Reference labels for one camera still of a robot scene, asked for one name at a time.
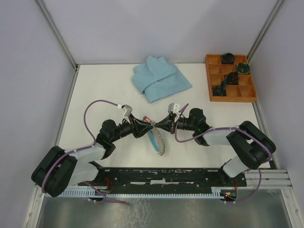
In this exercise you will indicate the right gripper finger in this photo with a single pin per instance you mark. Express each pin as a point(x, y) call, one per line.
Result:
point(166, 122)
point(162, 129)

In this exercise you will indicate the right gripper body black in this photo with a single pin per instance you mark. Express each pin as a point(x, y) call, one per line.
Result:
point(173, 119)

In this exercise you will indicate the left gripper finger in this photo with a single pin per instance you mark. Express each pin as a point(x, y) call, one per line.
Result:
point(138, 122)
point(140, 132)

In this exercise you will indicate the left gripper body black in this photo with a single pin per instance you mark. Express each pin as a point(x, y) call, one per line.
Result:
point(135, 128)

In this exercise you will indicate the metal key organizer plate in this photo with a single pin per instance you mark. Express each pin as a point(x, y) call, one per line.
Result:
point(157, 141)

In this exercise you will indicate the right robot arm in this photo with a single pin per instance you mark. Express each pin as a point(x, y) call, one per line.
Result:
point(252, 147)

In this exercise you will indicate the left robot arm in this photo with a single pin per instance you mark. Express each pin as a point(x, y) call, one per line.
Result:
point(61, 168)

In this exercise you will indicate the light blue cloth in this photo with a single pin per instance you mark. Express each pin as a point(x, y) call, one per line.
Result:
point(156, 79)

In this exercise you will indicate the wooden compartment tray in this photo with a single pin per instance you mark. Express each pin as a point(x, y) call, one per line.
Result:
point(229, 78)

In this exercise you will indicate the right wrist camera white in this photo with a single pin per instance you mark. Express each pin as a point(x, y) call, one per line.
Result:
point(174, 110)

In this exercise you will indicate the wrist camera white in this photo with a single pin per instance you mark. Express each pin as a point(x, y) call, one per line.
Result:
point(126, 110)
point(174, 110)

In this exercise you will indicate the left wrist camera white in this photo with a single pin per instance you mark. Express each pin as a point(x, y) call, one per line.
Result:
point(126, 110)

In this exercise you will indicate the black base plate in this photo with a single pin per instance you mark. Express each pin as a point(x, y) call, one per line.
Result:
point(165, 180)

